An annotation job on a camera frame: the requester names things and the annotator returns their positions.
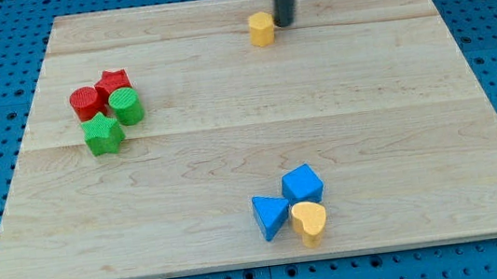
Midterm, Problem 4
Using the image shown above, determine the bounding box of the light wooden board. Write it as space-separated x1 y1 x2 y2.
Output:
0 0 497 279

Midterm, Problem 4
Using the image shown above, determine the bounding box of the blue triangle block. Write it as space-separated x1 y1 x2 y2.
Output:
252 196 290 242

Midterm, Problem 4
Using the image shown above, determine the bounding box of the blue cube block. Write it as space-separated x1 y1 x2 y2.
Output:
281 164 324 205

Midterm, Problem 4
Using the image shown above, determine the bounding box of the green cylinder block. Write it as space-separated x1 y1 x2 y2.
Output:
108 87 145 126

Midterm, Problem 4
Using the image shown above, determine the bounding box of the green star block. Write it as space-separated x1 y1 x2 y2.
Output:
81 112 125 156

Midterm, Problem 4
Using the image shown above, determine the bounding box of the red cylinder block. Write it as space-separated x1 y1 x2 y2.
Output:
69 86 107 122

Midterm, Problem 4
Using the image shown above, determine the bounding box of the red star block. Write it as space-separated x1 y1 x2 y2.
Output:
94 69 131 104

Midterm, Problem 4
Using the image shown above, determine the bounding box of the yellow heart block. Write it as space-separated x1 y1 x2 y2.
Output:
290 202 327 248

